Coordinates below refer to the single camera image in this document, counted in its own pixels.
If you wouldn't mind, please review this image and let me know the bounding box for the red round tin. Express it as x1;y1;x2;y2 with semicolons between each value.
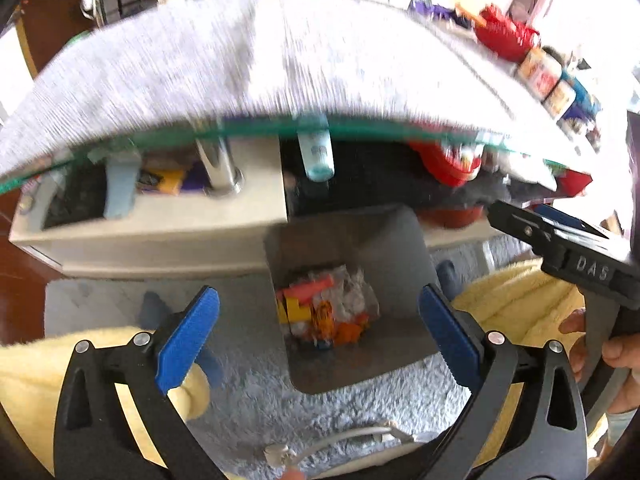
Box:
408;141;482;188

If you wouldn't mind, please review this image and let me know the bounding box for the orange triangular block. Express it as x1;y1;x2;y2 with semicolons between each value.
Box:
333;312;370;347

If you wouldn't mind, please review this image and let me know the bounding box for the white lower table shelf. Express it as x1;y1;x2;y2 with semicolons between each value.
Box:
9;138;288;280

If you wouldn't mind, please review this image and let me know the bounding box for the silver foil ball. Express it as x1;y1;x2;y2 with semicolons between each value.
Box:
308;264;381;322

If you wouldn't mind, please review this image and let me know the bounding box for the orange stick handle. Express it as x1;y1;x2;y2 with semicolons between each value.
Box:
456;3;487;28

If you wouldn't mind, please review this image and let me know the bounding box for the white cable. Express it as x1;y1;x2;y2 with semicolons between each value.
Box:
263;424;417;470

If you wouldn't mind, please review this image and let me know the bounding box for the chrome table leg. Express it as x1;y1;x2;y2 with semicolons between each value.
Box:
196;136;244;197

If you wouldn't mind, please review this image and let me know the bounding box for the orange red snack wrapper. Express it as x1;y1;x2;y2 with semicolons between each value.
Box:
311;301;335;342

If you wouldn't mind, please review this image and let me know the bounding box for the purple cloth bag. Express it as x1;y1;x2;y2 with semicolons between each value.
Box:
409;0;473;29

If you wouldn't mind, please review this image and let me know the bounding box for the dark grey trash bin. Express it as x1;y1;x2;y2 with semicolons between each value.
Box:
265;206;438;394

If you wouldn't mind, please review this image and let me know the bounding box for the blue bottle under table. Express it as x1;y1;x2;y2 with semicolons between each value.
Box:
297;114;334;182

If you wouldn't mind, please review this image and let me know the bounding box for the blue box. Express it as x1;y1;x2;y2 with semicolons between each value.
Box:
562;70;602;124

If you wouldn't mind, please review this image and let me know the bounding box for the person's right hand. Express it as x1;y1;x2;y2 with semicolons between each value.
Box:
558;306;640;416

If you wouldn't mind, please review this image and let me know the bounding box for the grey woven table cloth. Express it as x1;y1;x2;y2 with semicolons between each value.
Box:
1;0;594;181

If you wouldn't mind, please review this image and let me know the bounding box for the yellow toy block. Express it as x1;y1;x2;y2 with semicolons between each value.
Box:
277;298;311;324

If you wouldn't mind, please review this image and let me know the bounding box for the red rectangular block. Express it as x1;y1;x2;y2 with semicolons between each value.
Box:
276;274;334;304

